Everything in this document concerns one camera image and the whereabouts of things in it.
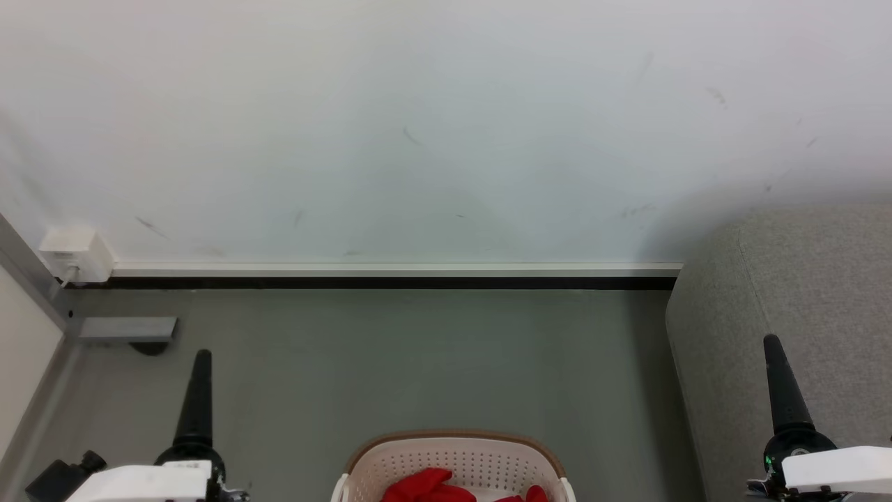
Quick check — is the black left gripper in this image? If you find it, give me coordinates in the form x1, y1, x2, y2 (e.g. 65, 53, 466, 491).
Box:
155, 349, 249, 502

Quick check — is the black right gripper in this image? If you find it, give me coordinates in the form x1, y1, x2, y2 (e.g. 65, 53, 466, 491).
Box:
746, 334, 847, 502

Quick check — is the red clothing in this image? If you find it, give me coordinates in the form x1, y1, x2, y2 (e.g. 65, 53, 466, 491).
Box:
380, 467, 550, 502

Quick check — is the white perforated laundry basket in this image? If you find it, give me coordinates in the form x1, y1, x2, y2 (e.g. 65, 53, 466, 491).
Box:
330, 429, 578, 502

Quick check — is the grey fabric sofa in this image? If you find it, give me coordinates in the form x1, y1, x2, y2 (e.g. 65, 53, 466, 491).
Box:
664, 202, 892, 502

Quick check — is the white and black baseboard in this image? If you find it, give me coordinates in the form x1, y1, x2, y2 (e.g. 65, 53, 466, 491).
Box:
63, 262, 684, 291

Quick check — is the white wall socket box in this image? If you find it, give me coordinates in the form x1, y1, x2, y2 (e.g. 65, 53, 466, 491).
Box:
38, 227, 116, 285

